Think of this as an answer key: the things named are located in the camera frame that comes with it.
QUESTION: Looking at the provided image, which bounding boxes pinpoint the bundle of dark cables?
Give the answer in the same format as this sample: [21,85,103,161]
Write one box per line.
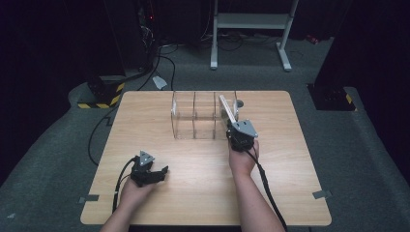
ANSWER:
[200,29,282,52]

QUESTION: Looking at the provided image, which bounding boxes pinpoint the white picture book green leaf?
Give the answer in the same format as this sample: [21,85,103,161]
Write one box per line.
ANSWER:
[218,94,240,124]

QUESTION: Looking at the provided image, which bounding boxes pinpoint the white metal stand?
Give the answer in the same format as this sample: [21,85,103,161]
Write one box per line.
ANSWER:
[210,0,300,73]

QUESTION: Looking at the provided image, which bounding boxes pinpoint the black floor cable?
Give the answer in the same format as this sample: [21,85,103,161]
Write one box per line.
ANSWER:
[137,43,179,92]
[87,104,120,167]

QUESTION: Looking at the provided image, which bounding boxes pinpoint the white plastic piece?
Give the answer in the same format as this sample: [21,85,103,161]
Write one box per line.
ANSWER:
[152,75,168,91]

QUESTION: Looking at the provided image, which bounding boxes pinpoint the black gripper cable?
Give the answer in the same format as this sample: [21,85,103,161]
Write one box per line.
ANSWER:
[111,156,140,215]
[245,149,289,232]

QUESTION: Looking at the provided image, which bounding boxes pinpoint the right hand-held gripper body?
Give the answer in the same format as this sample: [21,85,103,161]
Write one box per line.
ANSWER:
[226,119,259,154]

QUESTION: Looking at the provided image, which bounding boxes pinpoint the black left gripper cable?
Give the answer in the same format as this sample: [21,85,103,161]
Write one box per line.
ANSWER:
[111,156,140,215]

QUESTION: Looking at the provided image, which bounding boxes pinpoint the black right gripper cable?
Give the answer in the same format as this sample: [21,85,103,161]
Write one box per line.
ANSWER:
[245,149,289,232]

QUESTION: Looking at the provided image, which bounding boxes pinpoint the grey tape piece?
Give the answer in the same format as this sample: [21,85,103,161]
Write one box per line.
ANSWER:
[311,189,333,200]
[77,194,101,205]

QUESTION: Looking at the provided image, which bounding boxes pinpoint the dark equipment rack with wires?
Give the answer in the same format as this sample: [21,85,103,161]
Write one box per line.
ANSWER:
[135,0,162,73]

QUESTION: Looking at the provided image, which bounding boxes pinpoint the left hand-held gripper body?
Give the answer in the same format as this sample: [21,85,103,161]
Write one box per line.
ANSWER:
[130,150,158,189]

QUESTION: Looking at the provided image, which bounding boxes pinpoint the person's left hand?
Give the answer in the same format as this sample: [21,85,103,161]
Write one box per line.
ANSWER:
[119,178,157,215]

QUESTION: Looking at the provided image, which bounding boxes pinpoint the black yellow striped stand base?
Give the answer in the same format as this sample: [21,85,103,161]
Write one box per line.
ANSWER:
[76,75,126,109]
[307,83,358,112]

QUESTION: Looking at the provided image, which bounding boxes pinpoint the clear acrylic divided organizer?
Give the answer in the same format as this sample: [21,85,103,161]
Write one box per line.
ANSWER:
[170,90,240,141]

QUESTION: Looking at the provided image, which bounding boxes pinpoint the person's right hand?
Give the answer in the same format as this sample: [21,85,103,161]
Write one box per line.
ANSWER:
[227,139,261,178]

